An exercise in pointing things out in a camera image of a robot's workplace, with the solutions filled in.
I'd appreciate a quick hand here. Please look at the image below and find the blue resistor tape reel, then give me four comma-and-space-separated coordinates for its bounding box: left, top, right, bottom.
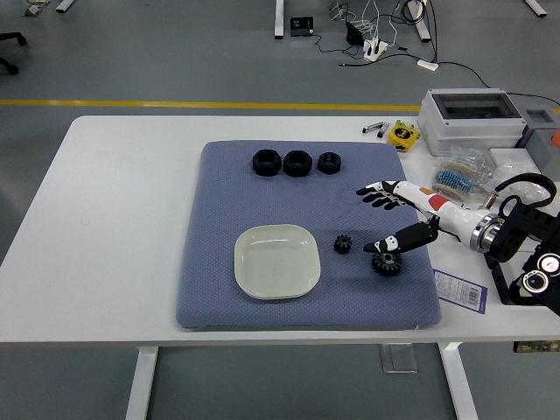
432, 157, 479, 202

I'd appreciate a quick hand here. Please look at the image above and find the yellow tape measure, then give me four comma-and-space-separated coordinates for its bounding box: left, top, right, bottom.
387, 124, 421, 152

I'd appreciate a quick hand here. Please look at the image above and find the small grey box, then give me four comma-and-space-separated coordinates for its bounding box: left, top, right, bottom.
515, 107, 560, 179

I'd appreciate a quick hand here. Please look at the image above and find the black power adapter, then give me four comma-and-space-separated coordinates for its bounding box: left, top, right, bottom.
345, 21, 365, 46

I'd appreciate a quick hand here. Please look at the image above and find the thick black floor cable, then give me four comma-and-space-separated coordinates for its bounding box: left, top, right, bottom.
402, 0, 438, 63

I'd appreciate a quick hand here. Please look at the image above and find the black device with screen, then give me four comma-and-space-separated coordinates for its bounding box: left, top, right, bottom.
290, 16, 315, 38

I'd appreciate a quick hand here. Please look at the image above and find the large black hex nut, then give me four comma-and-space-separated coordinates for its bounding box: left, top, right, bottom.
252, 148, 282, 178
283, 149, 312, 178

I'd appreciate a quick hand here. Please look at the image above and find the black panel with yellow labels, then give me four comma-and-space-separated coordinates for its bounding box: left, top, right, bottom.
513, 339, 560, 354

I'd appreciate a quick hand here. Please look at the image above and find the purple white label card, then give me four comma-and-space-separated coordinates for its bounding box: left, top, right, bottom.
432, 269, 488, 315

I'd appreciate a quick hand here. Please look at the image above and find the flat white box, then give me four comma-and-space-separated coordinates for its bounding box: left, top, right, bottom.
488, 147, 537, 176

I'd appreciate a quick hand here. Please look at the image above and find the blue-grey quilted mat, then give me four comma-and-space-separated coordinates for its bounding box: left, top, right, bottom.
175, 139, 442, 332

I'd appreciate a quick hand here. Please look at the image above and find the small black hex nut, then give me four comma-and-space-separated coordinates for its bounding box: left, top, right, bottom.
317, 150, 343, 175

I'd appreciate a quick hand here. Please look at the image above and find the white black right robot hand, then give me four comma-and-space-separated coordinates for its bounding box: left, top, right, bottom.
356, 178, 482, 256

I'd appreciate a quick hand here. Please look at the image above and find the clear bag of small parts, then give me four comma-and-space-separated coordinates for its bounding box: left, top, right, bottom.
450, 146, 498, 193

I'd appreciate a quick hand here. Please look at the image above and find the white square plate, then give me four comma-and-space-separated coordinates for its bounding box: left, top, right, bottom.
234, 223, 323, 301

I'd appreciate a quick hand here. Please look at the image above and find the black office chair base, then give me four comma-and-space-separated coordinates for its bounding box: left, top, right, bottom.
0, 32, 28, 75

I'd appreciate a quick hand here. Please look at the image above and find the large black gear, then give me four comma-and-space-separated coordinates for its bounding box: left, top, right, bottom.
370, 251, 404, 278

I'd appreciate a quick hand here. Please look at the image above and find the metal floor plate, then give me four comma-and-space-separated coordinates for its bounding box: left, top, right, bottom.
379, 344, 419, 375

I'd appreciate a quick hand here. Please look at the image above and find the white power strip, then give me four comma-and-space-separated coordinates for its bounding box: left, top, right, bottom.
363, 38, 389, 61

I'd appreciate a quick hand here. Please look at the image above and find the grey electrical enclosure box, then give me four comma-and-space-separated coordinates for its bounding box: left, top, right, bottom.
416, 87, 529, 158

